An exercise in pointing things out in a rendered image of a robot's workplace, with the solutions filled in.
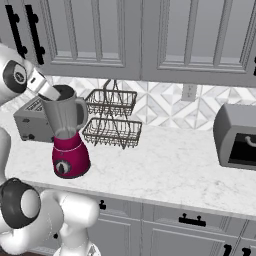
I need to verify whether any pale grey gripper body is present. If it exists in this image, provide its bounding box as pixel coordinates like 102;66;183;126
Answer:
38;80;62;102

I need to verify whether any magenta blender with grey jar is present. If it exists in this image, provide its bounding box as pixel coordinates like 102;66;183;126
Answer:
39;84;92;180

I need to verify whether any grey toaster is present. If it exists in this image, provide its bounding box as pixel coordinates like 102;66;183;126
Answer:
13;96;56;143

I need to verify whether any grey drawer front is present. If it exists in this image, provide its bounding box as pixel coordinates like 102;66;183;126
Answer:
142;203;248;238
89;195;143;220

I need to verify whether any grey base cupboard door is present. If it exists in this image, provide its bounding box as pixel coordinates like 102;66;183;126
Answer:
142;221;240;256
237;237;256;256
87;213;143;256

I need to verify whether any grey bread box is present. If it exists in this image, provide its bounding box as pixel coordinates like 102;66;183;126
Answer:
212;102;256;172

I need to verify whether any grey wall cupboard door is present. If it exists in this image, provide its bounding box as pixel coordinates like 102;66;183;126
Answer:
141;0;256;88
0;0;25;58
19;0;144;81

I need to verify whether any two-tier wire basket stand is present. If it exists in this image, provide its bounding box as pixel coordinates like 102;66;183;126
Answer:
81;79;144;151

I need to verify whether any white wall socket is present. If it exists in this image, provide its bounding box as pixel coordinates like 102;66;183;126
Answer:
181;83;198;102

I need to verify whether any grey bread box handle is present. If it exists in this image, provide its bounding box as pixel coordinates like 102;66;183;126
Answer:
244;135;256;148

